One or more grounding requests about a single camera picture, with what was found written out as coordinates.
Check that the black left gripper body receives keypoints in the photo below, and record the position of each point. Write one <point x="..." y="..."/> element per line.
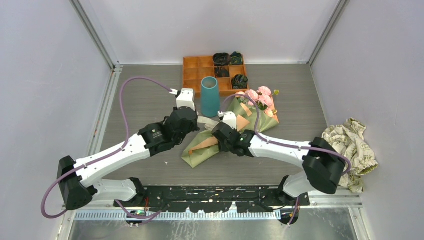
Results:
<point x="179" y="140"/>

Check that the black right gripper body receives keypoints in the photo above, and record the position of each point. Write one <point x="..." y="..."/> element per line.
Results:
<point x="224" y="147"/>

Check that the green and peach wrapping paper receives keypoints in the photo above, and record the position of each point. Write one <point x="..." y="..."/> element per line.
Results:
<point x="204" y="145"/>

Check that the pink flower bunch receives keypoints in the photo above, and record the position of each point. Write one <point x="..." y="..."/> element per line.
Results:
<point x="263" y="97"/>

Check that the cream printed ribbon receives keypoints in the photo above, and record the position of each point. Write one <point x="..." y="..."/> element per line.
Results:
<point x="208" y="123"/>

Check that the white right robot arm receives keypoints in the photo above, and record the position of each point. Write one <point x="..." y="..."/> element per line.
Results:
<point x="322" y="168"/>

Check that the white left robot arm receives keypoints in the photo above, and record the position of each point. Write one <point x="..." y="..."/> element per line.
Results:
<point x="82" y="180"/>

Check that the teal cylindrical vase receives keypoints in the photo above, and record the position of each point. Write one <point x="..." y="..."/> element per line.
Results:
<point x="209" y="97"/>

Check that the orange wooden compartment tray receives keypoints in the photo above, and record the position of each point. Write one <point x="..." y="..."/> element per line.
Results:
<point x="195" y="68"/>

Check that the dark rolled cloth front right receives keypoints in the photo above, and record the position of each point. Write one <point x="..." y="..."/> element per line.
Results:
<point x="239" y="82"/>

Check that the dark rolled cloth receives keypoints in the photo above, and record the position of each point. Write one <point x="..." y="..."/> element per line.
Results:
<point x="239" y="82"/>
<point x="221" y="59"/>
<point x="236" y="59"/>
<point x="221" y="72"/>

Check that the dark rolled cloth middle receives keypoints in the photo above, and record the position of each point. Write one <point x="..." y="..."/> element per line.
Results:
<point x="221" y="72"/>

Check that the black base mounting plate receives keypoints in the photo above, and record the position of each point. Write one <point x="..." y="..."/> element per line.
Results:
<point x="209" y="199"/>

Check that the dark rolled cloth back left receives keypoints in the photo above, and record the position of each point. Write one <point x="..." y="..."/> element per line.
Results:
<point x="221" y="59"/>

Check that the dark rolled cloth back right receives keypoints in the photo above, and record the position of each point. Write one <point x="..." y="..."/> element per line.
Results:
<point x="236" y="59"/>

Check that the cream green printed cloth bag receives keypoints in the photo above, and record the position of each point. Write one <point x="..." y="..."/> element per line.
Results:
<point x="348" y="140"/>

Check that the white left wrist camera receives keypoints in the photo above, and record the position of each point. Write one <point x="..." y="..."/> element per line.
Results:
<point x="184" y="98"/>

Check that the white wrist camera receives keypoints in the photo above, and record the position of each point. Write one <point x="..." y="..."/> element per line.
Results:
<point x="184" y="98"/>
<point x="228" y="120"/>

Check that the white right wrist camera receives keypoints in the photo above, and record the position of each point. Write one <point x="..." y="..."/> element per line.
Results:
<point x="228" y="120"/>

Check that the aluminium frame rail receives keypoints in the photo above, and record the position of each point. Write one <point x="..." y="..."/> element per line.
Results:
<point x="120" y="215"/>

